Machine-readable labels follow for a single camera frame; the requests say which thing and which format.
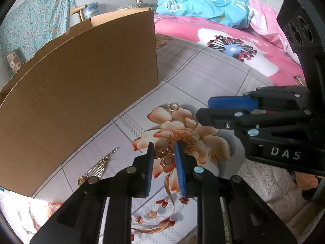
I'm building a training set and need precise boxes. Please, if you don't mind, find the silver chain earring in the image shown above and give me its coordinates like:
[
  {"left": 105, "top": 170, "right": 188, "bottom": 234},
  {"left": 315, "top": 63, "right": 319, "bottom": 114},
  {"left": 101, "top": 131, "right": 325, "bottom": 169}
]
[{"left": 77, "top": 147, "right": 119, "bottom": 187}]

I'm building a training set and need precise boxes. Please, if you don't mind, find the gold clover earring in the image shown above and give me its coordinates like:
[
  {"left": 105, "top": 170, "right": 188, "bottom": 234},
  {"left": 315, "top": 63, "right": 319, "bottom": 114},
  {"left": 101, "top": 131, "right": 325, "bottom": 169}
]
[{"left": 155, "top": 148, "right": 174, "bottom": 167}]

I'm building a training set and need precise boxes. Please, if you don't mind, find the white fluffy rug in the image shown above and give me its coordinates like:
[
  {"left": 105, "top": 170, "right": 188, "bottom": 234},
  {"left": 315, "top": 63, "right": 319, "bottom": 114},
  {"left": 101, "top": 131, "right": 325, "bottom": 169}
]
[{"left": 230, "top": 160, "right": 324, "bottom": 237}]

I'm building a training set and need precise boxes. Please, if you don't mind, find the pink floral blanket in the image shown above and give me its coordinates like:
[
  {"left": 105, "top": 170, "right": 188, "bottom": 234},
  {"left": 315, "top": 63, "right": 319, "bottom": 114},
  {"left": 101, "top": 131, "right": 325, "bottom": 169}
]
[{"left": 154, "top": 0, "right": 305, "bottom": 86}]

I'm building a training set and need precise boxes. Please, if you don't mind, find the floral tablecloth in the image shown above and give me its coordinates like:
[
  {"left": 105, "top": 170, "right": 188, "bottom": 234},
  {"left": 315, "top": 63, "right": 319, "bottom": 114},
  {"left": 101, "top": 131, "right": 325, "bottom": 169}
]
[{"left": 1, "top": 34, "right": 271, "bottom": 243}]

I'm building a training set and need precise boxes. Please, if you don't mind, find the blue patterned cloth bundle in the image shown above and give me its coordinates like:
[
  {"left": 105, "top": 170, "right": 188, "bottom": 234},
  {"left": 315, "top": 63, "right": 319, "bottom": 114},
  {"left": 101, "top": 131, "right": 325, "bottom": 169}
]
[{"left": 156, "top": 0, "right": 254, "bottom": 28}]

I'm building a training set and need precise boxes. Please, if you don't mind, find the brown cardboard box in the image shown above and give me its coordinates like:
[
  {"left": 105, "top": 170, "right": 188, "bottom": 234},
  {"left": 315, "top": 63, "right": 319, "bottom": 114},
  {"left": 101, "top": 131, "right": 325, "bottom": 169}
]
[{"left": 1, "top": 8, "right": 158, "bottom": 196}]

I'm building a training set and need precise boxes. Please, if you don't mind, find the checkered patterned column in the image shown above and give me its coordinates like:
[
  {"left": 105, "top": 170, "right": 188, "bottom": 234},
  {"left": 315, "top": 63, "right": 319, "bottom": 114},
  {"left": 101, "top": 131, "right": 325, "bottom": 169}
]
[{"left": 7, "top": 48, "right": 26, "bottom": 74}]

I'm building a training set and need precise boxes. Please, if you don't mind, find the blue water jug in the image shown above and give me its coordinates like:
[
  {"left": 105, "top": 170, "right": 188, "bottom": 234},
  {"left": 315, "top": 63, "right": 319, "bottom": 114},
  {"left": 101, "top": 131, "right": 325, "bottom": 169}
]
[{"left": 83, "top": 2, "right": 100, "bottom": 19}]

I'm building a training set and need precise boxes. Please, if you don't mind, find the teal floral hanging cloth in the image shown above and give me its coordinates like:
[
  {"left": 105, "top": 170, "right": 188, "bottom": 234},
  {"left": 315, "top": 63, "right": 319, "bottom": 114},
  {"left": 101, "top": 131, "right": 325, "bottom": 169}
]
[{"left": 1, "top": 0, "right": 75, "bottom": 75}]

